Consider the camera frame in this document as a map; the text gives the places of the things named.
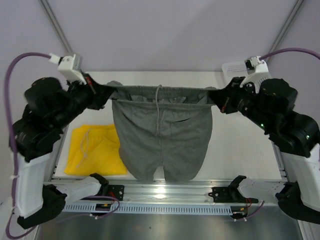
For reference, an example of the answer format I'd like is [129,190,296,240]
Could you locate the white slotted cable duct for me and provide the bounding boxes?
[63,202,233,216]

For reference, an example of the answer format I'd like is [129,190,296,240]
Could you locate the aluminium mounting rail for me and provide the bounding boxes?
[42,177,306,206]

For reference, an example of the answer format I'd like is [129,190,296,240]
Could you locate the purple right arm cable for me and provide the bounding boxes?
[232,47,320,222]

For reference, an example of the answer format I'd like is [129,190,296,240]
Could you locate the grey shorts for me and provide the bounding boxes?
[108,81,214,182]

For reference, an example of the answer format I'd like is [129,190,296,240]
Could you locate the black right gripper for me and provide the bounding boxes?
[211,76,276,132]

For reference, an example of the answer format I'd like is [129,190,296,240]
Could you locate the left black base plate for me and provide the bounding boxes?
[107,184,125,201]

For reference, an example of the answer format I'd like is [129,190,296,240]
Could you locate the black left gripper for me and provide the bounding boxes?
[54,71,115,129]

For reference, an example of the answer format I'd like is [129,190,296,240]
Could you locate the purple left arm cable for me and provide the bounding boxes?
[4,52,120,239]

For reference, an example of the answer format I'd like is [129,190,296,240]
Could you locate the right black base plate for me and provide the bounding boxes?
[208,186,259,204]

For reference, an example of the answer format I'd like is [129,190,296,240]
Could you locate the white plastic basket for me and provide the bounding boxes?
[221,56,271,84]

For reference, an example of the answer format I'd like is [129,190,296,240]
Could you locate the aluminium frame post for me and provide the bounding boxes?
[37,0,76,56]
[268,0,306,53]

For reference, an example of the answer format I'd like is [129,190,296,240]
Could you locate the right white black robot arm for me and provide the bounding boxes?
[209,77,320,224]

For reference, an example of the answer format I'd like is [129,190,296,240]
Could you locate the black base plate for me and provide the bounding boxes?
[107,184,125,201]
[208,186,259,204]

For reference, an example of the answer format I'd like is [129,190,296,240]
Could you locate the left aluminium frame post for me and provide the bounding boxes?
[37,0,76,56]

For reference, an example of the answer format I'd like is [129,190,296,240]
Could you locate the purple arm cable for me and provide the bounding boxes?
[4,52,120,239]
[232,47,320,222]

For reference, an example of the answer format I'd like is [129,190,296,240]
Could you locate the right aluminium frame post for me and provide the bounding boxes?
[268,0,306,53]

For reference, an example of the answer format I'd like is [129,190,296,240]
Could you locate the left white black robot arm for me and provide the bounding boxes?
[9,74,114,229]

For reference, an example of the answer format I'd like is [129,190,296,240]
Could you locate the yellow shorts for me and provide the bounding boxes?
[64,124,128,176]

